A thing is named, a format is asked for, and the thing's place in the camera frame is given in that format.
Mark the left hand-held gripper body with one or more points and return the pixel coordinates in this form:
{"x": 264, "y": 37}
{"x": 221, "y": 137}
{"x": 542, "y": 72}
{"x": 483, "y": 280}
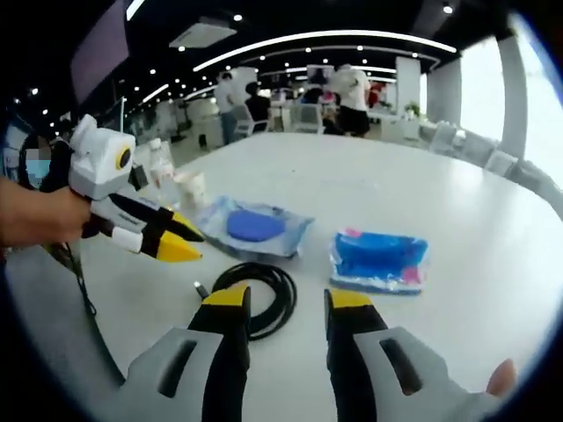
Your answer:
{"x": 97, "y": 162}

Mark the white office chair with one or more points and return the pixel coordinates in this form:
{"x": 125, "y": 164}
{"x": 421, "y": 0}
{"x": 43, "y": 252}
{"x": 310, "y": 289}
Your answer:
{"x": 308, "y": 118}
{"x": 501, "y": 163}
{"x": 244, "y": 125}
{"x": 446, "y": 138}

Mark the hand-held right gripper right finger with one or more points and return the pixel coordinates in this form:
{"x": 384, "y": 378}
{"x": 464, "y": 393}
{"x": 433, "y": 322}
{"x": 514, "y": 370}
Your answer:
{"x": 352, "y": 378}

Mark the clear water bottle white cap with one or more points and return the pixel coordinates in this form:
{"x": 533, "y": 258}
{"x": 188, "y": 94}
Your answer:
{"x": 160, "y": 162}

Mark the blue plastic packet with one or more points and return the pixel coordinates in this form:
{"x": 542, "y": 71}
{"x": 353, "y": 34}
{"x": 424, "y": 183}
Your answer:
{"x": 374, "y": 255}

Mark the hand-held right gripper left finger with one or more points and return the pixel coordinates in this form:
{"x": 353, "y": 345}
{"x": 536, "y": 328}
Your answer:
{"x": 224, "y": 373}

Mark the blue pad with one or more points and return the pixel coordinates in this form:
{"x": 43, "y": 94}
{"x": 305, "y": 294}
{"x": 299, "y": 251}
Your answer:
{"x": 253, "y": 226}

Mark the person's right hand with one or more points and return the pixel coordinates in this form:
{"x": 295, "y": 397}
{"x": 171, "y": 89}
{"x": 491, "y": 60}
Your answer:
{"x": 502, "y": 380}

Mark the person's head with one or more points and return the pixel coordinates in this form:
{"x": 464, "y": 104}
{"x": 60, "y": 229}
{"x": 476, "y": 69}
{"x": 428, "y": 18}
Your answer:
{"x": 59, "y": 171}

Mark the wide bright window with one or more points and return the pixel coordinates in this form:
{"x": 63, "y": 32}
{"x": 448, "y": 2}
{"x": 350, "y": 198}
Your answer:
{"x": 545, "y": 114}

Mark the ceiling air conditioner unit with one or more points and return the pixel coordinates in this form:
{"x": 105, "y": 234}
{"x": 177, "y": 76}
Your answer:
{"x": 202, "y": 33}

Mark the hanging dark display screen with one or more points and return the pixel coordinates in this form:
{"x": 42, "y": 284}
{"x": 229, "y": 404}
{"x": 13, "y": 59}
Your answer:
{"x": 101, "y": 48}

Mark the white paper cup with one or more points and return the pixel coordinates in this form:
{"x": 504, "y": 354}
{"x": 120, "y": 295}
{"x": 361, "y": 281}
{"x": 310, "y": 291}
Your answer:
{"x": 193, "y": 189}

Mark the group of round ceiling spotlights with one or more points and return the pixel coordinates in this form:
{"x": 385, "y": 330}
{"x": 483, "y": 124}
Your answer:
{"x": 238, "y": 17}

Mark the green potted plant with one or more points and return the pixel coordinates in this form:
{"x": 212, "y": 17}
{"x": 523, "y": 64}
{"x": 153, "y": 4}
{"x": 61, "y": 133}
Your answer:
{"x": 412, "y": 109}

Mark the curved ceiling light strip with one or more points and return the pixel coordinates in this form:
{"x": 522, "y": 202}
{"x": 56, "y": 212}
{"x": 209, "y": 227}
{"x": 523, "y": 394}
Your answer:
{"x": 325, "y": 34}

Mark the straight ceiling light strip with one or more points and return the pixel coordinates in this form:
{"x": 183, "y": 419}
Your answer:
{"x": 135, "y": 8}

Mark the person's left hand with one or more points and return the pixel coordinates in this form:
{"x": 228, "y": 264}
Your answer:
{"x": 66, "y": 217}

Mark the narrow bright window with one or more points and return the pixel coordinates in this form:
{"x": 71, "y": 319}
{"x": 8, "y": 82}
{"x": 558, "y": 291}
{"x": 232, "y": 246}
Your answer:
{"x": 481, "y": 96}

